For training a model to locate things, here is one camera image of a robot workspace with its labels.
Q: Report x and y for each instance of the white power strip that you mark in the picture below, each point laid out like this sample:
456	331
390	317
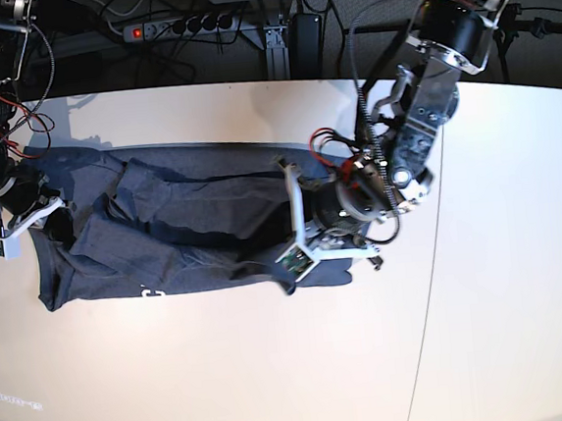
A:
180	27

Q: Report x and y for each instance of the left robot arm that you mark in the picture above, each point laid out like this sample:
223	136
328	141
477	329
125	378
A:
386	174

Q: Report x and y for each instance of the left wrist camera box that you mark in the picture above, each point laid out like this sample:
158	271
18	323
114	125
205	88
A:
297	262

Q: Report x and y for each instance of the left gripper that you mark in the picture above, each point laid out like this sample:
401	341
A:
329	219

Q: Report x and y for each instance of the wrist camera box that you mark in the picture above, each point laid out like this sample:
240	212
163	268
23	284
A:
297	262
10	247

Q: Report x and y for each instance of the aluminium frame post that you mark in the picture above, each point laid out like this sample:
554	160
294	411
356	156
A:
274	26

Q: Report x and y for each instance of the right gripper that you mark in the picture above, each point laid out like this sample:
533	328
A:
27	202

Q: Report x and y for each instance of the blue grey T-shirt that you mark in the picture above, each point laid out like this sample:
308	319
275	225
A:
168	220

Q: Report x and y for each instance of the black tripod stand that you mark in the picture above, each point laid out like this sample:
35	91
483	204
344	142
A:
510	28

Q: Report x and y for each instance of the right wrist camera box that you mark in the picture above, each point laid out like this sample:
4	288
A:
10	247

